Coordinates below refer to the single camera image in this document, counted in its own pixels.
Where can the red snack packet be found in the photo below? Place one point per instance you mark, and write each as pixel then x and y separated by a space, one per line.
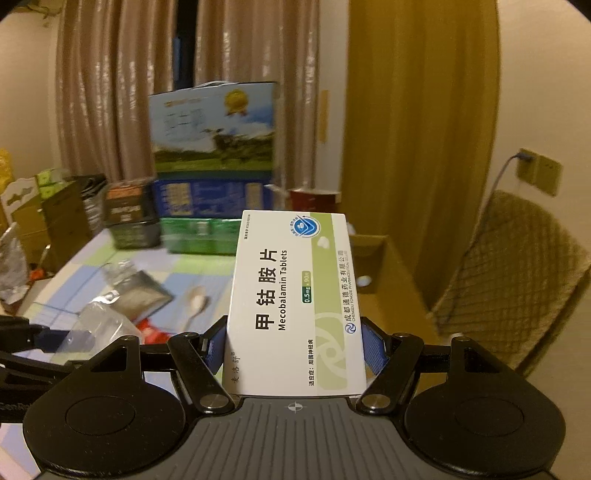
pixel 159 330

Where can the printed plastic bag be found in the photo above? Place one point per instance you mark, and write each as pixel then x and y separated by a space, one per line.
pixel 14 272

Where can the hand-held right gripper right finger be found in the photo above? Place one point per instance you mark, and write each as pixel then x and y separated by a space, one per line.
pixel 374 350

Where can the cow print milk carton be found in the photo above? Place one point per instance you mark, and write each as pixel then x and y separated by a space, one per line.
pixel 212 129

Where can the dark window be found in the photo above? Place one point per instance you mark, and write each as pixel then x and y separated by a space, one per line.
pixel 184 41

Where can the open brown cardboard carton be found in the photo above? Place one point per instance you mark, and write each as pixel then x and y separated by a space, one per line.
pixel 64 226

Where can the beige double wall socket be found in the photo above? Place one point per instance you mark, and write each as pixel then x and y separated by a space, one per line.
pixel 540 173

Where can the black shopping bag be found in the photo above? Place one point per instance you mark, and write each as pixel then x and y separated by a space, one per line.
pixel 92 205

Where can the silver foil pouch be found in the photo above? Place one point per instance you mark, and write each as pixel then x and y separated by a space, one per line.
pixel 136 290

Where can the white plastic spoon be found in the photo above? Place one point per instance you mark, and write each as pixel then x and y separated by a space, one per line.
pixel 196 302

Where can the checkered tablecloth desktop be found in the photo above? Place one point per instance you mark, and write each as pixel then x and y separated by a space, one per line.
pixel 194 272

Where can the beige curtain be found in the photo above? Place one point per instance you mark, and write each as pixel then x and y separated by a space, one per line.
pixel 115 92

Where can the white medicine box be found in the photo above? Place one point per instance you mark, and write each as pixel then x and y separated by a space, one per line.
pixel 295 300

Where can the brown cardboard box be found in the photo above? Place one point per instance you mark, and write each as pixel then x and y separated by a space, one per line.
pixel 397 300

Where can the green shrink-wrapped drink pack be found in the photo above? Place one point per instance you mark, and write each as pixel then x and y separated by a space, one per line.
pixel 198 235

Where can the white chair back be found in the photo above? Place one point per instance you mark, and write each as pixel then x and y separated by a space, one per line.
pixel 18 198

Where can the blue carton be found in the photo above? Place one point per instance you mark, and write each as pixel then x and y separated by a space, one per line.
pixel 207 198

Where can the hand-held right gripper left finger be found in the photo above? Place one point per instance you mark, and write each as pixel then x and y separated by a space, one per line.
pixel 213 350

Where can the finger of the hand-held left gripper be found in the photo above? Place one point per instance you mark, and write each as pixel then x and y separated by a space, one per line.
pixel 48 340
pixel 37 369

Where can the yellow plastic bag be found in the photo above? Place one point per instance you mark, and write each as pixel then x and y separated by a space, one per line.
pixel 4 166

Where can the green tissue pack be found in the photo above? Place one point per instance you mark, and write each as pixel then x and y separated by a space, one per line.
pixel 53 182

